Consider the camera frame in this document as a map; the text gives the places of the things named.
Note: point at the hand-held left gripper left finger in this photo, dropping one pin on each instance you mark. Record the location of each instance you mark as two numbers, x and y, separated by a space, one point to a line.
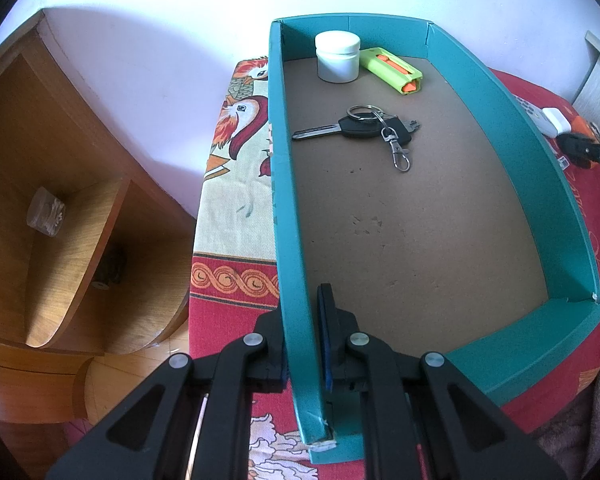
267 345

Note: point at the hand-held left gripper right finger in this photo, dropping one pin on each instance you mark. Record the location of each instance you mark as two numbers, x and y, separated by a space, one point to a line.
326 340

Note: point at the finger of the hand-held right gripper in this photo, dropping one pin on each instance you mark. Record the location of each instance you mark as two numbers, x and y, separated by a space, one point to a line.
580 150

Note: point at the orange digital timer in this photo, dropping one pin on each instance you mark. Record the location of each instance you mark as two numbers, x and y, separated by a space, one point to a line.
586 127

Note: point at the white earbuds case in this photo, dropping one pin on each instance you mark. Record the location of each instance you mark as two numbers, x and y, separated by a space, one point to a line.
555 120

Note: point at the white remote control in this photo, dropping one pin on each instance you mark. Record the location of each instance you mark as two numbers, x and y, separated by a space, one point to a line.
530 110

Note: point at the teal cardboard box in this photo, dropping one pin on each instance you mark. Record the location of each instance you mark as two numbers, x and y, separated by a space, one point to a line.
405 240

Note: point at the green and orange utility knife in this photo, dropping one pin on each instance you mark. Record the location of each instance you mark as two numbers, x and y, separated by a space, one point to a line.
390 70

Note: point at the black key bunch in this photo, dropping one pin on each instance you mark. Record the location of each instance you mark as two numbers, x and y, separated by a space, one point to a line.
360 127

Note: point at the white jar with orange label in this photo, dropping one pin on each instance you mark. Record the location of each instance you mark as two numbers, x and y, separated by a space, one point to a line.
336 57

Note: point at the red printed blanket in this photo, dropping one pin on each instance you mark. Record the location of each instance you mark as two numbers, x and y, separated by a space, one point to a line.
230 310

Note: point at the small glass jar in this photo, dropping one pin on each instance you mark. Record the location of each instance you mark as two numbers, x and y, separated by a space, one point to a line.
46 212

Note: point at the brown fuzzy cloth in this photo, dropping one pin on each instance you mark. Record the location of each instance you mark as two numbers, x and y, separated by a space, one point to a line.
580 425

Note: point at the wooden shelf cabinet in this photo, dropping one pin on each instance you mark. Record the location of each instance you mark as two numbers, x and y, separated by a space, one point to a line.
80 135

